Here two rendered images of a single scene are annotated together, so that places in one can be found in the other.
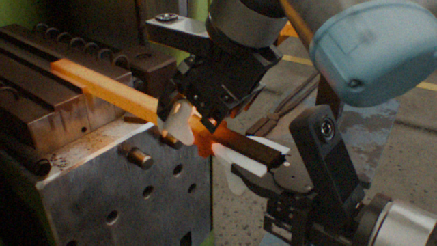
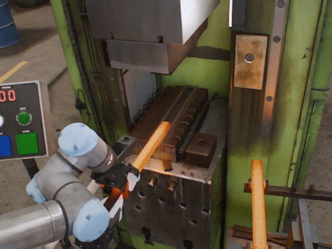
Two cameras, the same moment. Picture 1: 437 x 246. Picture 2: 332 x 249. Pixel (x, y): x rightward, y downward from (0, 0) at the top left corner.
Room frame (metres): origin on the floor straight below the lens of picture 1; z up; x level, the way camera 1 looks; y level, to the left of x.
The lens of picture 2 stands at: (0.39, -0.68, 1.70)
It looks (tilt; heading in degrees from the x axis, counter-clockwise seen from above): 35 degrees down; 75
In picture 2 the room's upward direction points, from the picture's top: 5 degrees counter-clockwise
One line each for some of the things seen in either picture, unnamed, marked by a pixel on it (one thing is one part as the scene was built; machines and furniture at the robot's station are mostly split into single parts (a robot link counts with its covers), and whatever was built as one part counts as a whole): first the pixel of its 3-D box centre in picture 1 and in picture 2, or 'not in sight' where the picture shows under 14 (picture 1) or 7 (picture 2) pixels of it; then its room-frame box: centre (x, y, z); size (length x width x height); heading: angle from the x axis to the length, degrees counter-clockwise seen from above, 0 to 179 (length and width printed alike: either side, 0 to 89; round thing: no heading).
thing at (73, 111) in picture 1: (24, 75); (170, 117); (0.69, 0.38, 0.96); 0.42 x 0.20 x 0.09; 51
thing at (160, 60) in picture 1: (145, 70); (201, 149); (0.73, 0.15, 0.95); 0.12 x 0.08 x 0.06; 51
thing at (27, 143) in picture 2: not in sight; (27, 143); (0.14, 0.36, 1.01); 0.07 x 0.05 x 0.07; 166
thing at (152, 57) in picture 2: not in sight; (163, 32); (0.69, 0.38, 1.32); 0.42 x 0.20 x 0.10; 51
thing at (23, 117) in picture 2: not in sight; (23, 117); (0.15, 0.41, 1.09); 0.05 x 0.03 x 0.04; 141
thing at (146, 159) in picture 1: (141, 159); (152, 182); (0.53, 0.13, 0.87); 0.04 x 0.03 x 0.03; 51
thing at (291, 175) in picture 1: (321, 207); (92, 241); (0.31, -0.12, 0.98); 0.12 x 0.08 x 0.09; 51
